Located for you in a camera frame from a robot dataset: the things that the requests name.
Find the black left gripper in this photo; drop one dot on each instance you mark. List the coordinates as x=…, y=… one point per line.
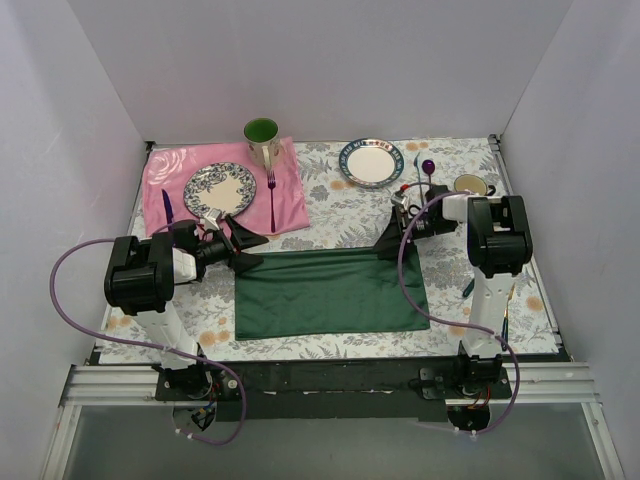
x=232, y=248

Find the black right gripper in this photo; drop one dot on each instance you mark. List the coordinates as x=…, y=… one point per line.
x=405, y=228

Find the dark green cloth napkin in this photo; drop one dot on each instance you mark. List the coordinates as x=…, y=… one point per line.
x=334, y=291

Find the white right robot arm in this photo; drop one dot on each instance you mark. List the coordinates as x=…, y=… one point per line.
x=499, y=245

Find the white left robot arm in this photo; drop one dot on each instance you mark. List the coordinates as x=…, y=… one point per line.
x=142, y=275

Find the floral patterned tablecloth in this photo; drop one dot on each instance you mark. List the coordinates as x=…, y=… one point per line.
x=345, y=216

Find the pink cloth placemat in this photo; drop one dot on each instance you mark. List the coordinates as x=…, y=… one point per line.
x=170, y=169

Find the blue floral patterned plate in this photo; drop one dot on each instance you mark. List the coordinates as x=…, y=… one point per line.
x=227, y=187

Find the purple metallic fork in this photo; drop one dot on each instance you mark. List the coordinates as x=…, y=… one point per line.
x=272, y=185

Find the purple blue knife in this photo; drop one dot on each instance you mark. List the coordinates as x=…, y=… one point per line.
x=168, y=210

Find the white plate blue lettered rim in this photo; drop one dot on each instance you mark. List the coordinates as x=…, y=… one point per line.
x=371, y=162

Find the purple metallic spoon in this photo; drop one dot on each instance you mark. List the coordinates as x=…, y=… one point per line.
x=428, y=167

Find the blue metallic teaspoon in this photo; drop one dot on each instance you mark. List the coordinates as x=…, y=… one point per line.
x=417, y=167

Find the green interior ceramic mug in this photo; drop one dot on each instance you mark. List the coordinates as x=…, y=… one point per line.
x=264, y=143

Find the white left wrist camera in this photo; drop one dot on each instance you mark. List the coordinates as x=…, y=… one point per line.
x=211, y=219

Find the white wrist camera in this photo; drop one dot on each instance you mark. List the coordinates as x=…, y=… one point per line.
x=211, y=219
x=400, y=200

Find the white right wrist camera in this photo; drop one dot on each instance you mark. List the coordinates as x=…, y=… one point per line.
x=400, y=200

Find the gold spoon teal handle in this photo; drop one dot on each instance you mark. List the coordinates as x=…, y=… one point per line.
x=468, y=290

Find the cream enamel mug black handle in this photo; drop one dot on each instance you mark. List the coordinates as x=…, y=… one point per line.
x=473, y=184

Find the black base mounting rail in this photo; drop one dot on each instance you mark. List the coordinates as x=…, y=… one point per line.
x=415, y=387

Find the gold fork teal handle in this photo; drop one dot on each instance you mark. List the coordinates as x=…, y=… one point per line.
x=505, y=325

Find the silver aluminium frame rail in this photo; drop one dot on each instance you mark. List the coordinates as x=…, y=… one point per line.
x=120, y=385

